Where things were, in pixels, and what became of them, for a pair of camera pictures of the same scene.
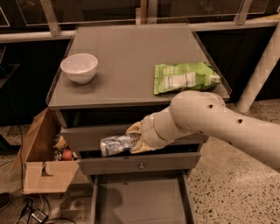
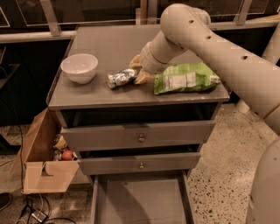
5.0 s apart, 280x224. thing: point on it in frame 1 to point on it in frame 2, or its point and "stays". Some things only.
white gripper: x=149 y=128 to x=149 y=61
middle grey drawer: x=136 y=164 stays
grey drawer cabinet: x=104 y=84 stays
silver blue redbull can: x=117 y=144 to x=120 y=78
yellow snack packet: x=61 y=143 stays
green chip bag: x=184 y=76 stays
